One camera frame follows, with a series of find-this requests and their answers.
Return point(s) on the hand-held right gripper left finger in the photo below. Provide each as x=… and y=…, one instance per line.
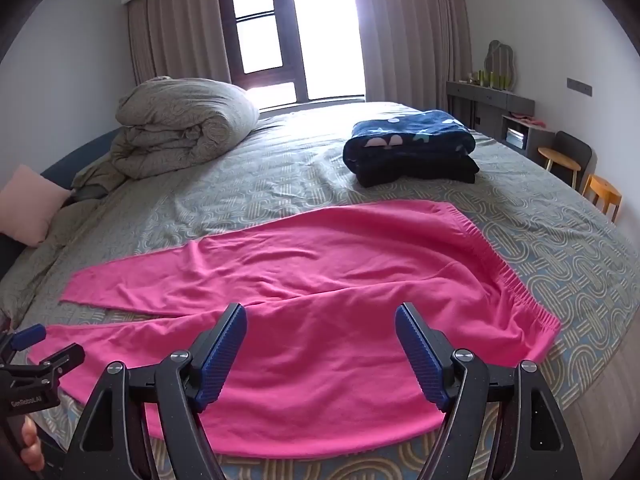
x=225, y=355

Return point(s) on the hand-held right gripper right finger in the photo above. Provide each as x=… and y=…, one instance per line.
x=420, y=355

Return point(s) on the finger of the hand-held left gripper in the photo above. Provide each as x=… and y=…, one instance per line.
x=60, y=358
x=29, y=336

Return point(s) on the pink pants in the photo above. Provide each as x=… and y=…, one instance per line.
x=325, y=310

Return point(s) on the person's left hand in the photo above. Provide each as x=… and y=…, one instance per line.
x=32, y=447

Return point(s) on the pink pillow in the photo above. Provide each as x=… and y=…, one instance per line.
x=30, y=205

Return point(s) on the blue headboard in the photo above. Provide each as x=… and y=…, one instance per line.
x=65, y=167

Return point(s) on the black folded garment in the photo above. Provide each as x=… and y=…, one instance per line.
x=425, y=172

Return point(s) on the bed with patterned cover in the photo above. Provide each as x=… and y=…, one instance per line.
x=280, y=175

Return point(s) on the folded grey patterned duvet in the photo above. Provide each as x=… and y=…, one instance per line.
x=185, y=120

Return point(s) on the round wooden stool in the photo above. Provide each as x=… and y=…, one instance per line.
x=557, y=156

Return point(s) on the yellow wooden stool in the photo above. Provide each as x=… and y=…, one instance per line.
x=605, y=191

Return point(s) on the grey shelf cabinet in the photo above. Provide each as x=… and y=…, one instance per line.
x=537, y=135

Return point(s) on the dark grey chair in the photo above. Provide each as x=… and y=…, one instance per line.
x=575, y=147

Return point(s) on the grey dressing table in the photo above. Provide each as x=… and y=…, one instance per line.
x=487, y=97

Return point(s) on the beige curtain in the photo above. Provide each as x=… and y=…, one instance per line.
x=415, y=30
x=170, y=30

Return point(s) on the dark framed window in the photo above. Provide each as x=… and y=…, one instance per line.
x=260, y=25

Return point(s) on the wavy frame mirror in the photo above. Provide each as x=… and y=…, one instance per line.
x=501, y=60

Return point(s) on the dark wall switch plate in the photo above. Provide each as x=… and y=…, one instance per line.
x=579, y=86

